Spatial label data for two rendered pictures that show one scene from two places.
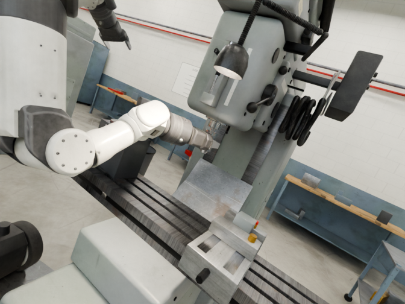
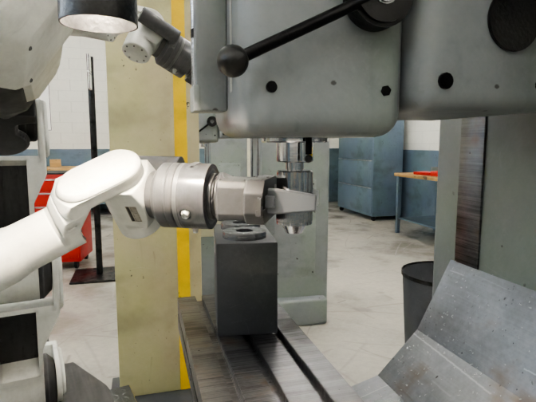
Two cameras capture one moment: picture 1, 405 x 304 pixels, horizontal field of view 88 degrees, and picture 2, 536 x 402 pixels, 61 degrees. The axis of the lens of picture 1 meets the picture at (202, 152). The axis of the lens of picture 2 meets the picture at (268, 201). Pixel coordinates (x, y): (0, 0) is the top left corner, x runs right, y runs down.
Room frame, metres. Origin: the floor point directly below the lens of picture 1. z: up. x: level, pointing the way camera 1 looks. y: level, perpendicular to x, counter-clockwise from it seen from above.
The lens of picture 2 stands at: (0.33, -0.44, 1.30)
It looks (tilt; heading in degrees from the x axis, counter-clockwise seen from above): 7 degrees down; 51
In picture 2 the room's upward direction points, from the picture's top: straight up
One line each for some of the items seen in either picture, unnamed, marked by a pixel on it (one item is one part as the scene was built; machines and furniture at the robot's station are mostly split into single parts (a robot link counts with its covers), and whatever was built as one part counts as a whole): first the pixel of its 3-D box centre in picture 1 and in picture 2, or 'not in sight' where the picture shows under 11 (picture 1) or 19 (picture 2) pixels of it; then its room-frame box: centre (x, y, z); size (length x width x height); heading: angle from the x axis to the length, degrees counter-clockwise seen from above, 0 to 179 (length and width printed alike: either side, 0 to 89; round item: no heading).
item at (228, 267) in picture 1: (232, 242); not in sight; (0.61, -0.20, 0.98); 0.35 x 0.15 x 0.11; 154
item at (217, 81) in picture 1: (222, 70); (206, 21); (0.63, 0.04, 1.45); 0.04 x 0.04 x 0.21; 66
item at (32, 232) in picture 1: (20, 245); not in sight; (0.76, 0.55, 0.50); 0.20 x 0.05 x 0.20; 79
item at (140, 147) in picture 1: (119, 146); (242, 271); (0.90, 0.35, 1.03); 0.22 x 0.12 x 0.20; 59
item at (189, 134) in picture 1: (187, 134); (226, 199); (0.67, 0.07, 1.23); 0.13 x 0.12 x 0.10; 41
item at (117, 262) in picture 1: (161, 245); not in sight; (0.73, 0.00, 0.79); 0.50 x 0.35 x 0.12; 156
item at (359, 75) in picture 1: (351, 90); not in sight; (0.87, -0.43, 1.62); 0.20 x 0.09 x 0.21; 156
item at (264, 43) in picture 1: (237, 76); (299, 7); (0.74, 0.00, 1.47); 0.21 x 0.19 x 0.32; 66
